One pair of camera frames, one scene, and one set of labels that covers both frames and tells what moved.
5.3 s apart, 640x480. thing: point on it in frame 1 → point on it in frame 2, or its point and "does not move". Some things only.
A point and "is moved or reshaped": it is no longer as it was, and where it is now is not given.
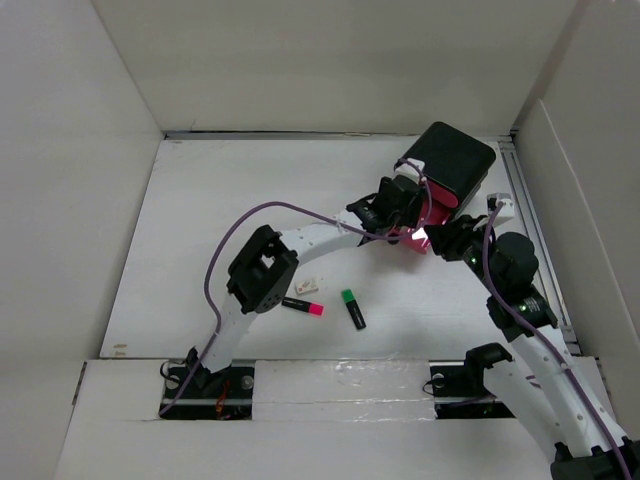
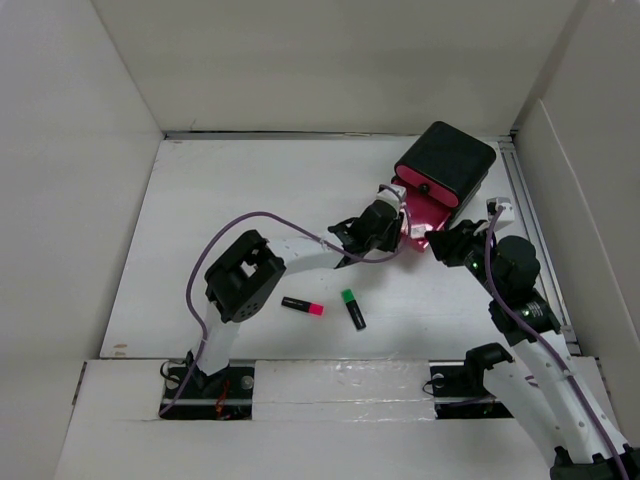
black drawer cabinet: (453, 158) does not move
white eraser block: (308, 286) is moved or reshaped
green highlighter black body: (353, 308) does not move
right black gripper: (447, 238) does not move
